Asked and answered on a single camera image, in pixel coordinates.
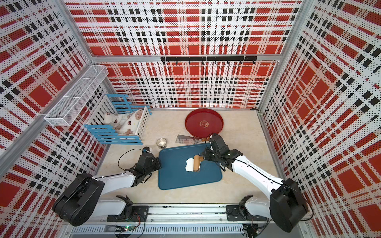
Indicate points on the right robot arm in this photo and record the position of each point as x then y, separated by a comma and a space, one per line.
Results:
284, 203

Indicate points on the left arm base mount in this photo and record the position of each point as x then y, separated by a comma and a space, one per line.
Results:
132, 213

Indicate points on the small green circuit board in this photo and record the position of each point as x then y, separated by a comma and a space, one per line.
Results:
124, 229

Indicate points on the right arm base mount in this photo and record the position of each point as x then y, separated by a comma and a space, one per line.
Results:
239, 213

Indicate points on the white dough lump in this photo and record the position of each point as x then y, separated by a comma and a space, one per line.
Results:
190, 165

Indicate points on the doll in patterned cloth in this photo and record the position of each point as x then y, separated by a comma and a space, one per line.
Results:
124, 124

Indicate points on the red round plate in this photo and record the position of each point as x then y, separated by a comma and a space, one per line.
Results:
202, 122

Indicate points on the knife with wooden handle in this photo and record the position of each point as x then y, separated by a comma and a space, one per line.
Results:
190, 140

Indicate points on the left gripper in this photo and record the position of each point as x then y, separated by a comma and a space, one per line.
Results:
157, 161

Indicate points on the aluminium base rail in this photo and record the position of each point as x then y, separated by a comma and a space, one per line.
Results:
185, 220

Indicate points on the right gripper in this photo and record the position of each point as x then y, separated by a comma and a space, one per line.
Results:
206, 156

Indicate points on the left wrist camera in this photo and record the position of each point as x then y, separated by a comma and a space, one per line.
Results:
146, 149

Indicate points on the black hook rail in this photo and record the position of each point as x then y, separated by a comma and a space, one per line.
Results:
209, 58

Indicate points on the blue white toy crib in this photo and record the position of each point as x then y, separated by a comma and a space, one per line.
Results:
117, 104

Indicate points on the wooden rolling pin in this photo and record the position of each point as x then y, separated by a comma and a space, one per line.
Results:
197, 160

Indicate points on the teal plastic tray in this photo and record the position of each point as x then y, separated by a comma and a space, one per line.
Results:
179, 168

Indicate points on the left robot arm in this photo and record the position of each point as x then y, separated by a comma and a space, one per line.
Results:
82, 201

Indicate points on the white wire mesh basket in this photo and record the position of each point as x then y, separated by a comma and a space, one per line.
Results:
70, 105

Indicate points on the small glass bowl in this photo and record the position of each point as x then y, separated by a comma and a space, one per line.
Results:
161, 143

